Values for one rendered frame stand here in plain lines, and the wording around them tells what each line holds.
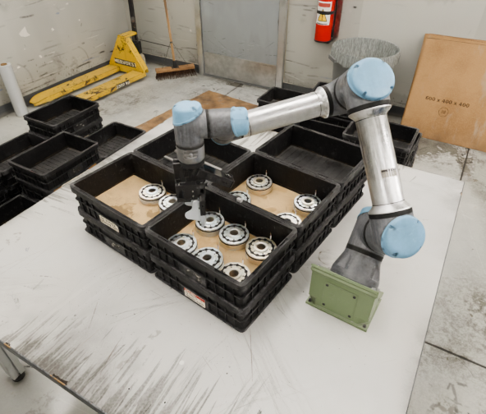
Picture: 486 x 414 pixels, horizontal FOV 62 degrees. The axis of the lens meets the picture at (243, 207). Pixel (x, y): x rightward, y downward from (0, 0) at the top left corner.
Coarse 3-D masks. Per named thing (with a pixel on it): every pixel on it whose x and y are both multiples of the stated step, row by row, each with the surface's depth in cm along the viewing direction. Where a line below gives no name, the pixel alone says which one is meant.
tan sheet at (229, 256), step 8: (192, 224) 145; (184, 232) 142; (192, 232) 142; (200, 240) 139; (208, 240) 139; (216, 240) 139; (216, 248) 136; (224, 256) 133; (232, 256) 133; (240, 256) 133; (248, 264) 130
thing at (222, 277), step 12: (216, 192) 143; (180, 204) 138; (240, 204) 138; (264, 216) 133; (288, 228) 129; (156, 240) 126; (288, 240) 124; (180, 252) 121; (276, 252) 120; (204, 264) 116; (264, 264) 116; (216, 276) 115; (228, 276) 113; (252, 276) 113; (240, 288) 111
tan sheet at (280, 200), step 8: (248, 192) 160; (272, 192) 160; (280, 192) 160; (288, 192) 160; (256, 200) 156; (264, 200) 156; (272, 200) 156; (280, 200) 156; (288, 200) 156; (264, 208) 152; (272, 208) 152; (280, 208) 152; (288, 208) 152
